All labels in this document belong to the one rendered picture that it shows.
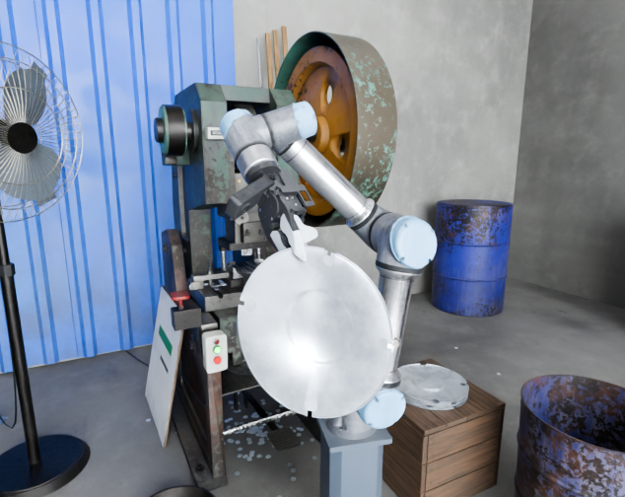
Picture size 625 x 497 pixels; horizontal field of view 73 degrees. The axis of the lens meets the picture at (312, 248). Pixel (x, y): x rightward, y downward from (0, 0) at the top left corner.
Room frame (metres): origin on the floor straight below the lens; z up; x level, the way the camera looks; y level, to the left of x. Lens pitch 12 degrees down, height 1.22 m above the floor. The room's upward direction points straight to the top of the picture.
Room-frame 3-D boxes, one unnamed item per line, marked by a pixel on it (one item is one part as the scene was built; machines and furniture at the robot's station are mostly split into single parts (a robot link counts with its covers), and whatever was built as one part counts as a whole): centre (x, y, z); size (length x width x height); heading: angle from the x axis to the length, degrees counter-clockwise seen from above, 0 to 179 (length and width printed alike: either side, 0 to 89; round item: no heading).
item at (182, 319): (1.44, 0.45, 0.62); 0.10 x 0.06 x 0.20; 118
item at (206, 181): (1.92, 0.36, 0.83); 0.79 x 0.43 x 1.34; 28
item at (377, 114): (2.04, 0.04, 1.33); 1.03 x 0.28 x 0.82; 28
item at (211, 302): (1.79, 0.29, 0.68); 0.45 x 0.30 x 0.06; 118
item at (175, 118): (1.69, 0.51, 1.31); 0.22 x 0.12 x 0.22; 28
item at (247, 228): (1.75, 0.27, 1.04); 0.17 x 0.15 x 0.30; 28
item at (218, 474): (1.79, 0.59, 0.45); 0.92 x 0.12 x 0.90; 28
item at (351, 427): (1.13, -0.12, 0.50); 0.15 x 0.15 x 0.10
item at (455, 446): (1.50, -0.45, 0.18); 0.40 x 0.38 x 0.35; 26
